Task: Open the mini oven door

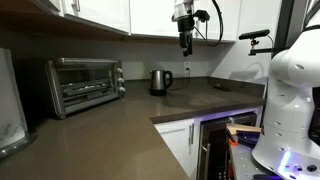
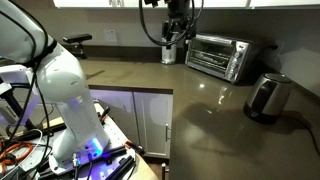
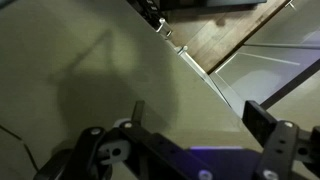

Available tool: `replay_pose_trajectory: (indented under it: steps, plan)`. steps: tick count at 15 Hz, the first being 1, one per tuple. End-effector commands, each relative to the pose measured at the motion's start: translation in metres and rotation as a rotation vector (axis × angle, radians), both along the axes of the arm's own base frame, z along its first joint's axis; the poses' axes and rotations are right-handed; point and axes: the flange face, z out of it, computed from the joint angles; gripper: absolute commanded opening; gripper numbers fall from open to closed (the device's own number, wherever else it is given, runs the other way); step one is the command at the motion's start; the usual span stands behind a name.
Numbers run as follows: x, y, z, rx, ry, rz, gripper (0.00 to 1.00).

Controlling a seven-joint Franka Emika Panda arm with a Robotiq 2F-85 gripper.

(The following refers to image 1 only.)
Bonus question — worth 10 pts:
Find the white wall outlet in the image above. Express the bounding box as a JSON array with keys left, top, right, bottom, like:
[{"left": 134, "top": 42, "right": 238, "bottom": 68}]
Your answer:
[{"left": 183, "top": 61, "right": 192, "bottom": 75}]

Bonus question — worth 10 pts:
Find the white canister with metal base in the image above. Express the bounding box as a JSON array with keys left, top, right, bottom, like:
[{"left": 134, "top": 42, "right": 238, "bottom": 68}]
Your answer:
[{"left": 0, "top": 47, "right": 38, "bottom": 160}]

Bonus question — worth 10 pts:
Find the silver cooler door handle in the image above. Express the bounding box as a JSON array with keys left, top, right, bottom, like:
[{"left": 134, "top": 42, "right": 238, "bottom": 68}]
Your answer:
[{"left": 202, "top": 143, "right": 212, "bottom": 180}]

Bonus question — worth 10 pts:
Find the small black countertop object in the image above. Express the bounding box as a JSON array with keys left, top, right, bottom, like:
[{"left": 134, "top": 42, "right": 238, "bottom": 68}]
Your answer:
[{"left": 213, "top": 83, "right": 232, "bottom": 93}]

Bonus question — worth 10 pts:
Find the dark blue-lit box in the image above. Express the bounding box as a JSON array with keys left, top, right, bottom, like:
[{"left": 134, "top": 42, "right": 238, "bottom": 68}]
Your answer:
[{"left": 235, "top": 131, "right": 263, "bottom": 148}]

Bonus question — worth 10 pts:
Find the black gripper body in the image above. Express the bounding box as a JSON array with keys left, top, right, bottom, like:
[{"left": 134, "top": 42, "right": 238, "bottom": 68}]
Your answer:
[{"left": 176, "top": 15, "right": 196, "bottom": 48}]

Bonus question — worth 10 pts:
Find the silver lower cabinet handle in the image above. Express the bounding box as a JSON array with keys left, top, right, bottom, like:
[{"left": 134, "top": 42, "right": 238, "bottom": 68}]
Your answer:
[{"left": 188, "top": 123, "right": 195, "bottom": 146}]

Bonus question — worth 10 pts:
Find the black kettle power cord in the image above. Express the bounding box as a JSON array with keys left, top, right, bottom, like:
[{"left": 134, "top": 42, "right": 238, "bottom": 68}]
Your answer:
[{"left": 168, "top": 68, "right": 192, "bottom": 92}]

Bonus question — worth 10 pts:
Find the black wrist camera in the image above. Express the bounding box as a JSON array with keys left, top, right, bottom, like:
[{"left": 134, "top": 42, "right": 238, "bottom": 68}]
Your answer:
[{"left": 193, "top": 9, "right": 211, "bottom": 23}]

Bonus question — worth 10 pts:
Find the stainless undercounter cooler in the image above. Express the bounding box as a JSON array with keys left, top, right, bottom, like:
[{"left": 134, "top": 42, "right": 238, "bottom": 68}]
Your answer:
[{"left": 195, "top": 112, "right": 259, "bottom": 180}]

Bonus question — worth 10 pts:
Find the stainless steel electric kettle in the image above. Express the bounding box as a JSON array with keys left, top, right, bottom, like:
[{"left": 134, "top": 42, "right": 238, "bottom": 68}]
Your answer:
[{"left": 149, "top": 69, "right": 174, "bottom": 92}]

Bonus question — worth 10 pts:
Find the black kettle base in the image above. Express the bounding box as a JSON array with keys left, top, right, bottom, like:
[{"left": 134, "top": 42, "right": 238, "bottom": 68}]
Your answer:
[{"left": 148, "top": 88, "right": 168, "bottom": 97}]

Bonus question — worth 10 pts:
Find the small orange object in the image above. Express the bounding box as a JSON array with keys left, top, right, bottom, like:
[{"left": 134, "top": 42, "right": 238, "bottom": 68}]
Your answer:
[{"left": 227, "top": 137, "right": 239, "bottom": 147}]

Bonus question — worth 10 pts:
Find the perforated metal robot table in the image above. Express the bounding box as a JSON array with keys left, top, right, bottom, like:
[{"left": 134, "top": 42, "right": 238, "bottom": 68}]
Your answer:
[{"left": 229, "top": 143, "right": 279, "bottom": 180}]

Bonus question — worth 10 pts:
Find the dark vertical post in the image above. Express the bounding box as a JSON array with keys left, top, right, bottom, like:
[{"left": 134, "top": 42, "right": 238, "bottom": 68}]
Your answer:
[{"left": 272, "top": 0, "right": 296, "bottom": 58}]

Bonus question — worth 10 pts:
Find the silver toaster oven body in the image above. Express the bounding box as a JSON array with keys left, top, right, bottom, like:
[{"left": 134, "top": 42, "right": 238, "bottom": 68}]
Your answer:
[{"left": 45, "top": 57, "right": 127, "bottom": 120}]

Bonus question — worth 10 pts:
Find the black stereo camera on mount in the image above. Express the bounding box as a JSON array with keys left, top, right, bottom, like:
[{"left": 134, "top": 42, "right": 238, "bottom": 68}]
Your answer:
[{"left": 238, "top": 28, "right": 275, "bottom": 57}]

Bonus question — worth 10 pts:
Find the white lower cabinet door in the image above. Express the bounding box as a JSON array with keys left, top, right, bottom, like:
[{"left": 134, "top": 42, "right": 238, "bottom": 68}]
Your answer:
[{"left": 154, "top": 117, "right": 198, "bottom": 180}]

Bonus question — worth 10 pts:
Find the wooden block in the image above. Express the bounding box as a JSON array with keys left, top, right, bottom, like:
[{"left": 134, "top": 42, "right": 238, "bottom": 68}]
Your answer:
[{"left": 225, "top": 122, "right": 263, "bottom": 136}]

